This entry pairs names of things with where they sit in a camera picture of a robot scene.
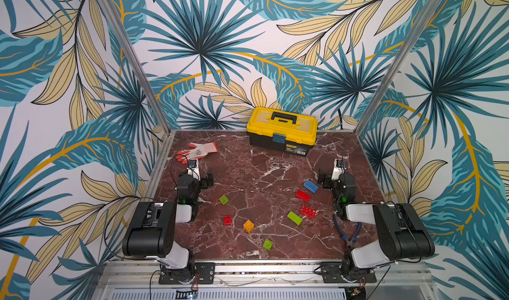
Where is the blue lego brick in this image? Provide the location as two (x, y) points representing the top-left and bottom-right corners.
(304, 180), (318, 193)

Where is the small green lego brick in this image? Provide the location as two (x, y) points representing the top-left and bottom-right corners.
(220, 195), (229, 205)

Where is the yellow orange lego brick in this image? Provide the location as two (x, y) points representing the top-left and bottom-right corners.
(243, 220), (255, 233)

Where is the green square lego brick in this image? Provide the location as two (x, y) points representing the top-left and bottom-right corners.
(262, 239), (273, 251)

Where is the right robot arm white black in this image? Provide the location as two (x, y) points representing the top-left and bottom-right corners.
(318, 171), (436, 284)

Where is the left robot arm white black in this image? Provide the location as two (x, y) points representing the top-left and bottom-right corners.
(122, 173), (213, 284)

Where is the small red lego brick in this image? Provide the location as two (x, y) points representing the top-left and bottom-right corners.
(223, 216), (233, 226)

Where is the long green lego brick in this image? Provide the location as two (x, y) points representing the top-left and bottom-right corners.
(287, 211), (303, 226)

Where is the red white work glove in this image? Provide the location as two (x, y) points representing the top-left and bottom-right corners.
(176, 142), (218, 164)

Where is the yellow black toolbox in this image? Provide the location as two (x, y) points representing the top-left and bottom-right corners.
(247, 107), (318, 157)

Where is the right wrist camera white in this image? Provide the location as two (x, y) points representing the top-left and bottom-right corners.
(331, 159), (345, 180)

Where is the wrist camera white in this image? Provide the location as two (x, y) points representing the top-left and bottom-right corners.
(331, 159), (345, 180)
(188, 159), (201, 180)

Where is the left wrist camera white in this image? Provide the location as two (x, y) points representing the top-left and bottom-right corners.
(188, 159), (201, 180)

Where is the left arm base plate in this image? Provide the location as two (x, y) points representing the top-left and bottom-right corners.
(159, 262), (216, 285)

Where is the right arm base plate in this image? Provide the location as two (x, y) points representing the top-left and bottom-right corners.
(315, 262), (377, 284)

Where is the aluminium front frame rail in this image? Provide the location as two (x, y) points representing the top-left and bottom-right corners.
(92, 260), (441, 299)

